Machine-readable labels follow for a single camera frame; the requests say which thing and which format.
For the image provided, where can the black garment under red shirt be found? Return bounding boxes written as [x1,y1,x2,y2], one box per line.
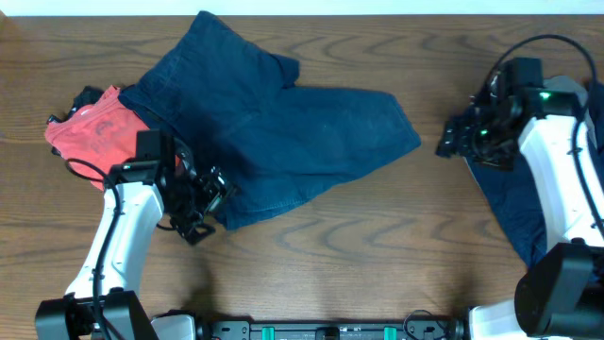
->
[46,86,108,157]

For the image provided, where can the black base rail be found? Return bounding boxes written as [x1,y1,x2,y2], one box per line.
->
[155,309,473,340]

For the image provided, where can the grey garment in pile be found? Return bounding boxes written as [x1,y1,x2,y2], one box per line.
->
[544,76,596,145]

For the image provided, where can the navy blue shorts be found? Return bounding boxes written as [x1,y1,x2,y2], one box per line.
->
[119,11,421,230]

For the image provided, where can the navy garment in pile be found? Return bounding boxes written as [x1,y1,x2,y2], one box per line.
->
[464,82,604,270]

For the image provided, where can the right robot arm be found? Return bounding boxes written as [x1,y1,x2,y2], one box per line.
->
[436,86,603,339]

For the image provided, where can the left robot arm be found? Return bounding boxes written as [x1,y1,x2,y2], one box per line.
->
[35,160,236,339]

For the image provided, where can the red folded t-shirt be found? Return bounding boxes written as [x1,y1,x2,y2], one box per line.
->
[44,86,149,173]

